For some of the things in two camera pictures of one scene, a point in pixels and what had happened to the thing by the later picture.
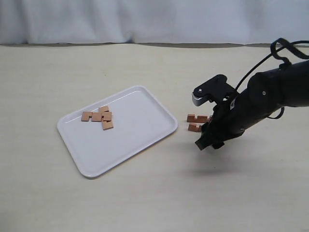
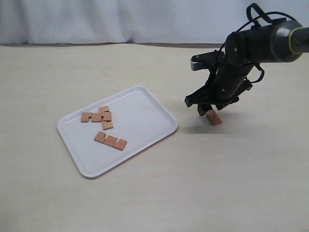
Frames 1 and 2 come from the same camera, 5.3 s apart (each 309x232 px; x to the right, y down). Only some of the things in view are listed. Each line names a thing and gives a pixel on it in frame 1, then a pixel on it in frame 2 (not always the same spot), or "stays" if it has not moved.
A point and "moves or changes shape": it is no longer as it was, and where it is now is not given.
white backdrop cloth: x=229 y=22 stays
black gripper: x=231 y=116 -> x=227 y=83
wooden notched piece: x=195 y=126 moves or changes shape
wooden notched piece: x=195 y=118 -> x=110 y=140
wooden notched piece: x=106 y=118 stays
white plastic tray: x=138 y=120 stays
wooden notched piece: x=96 y=116 stays
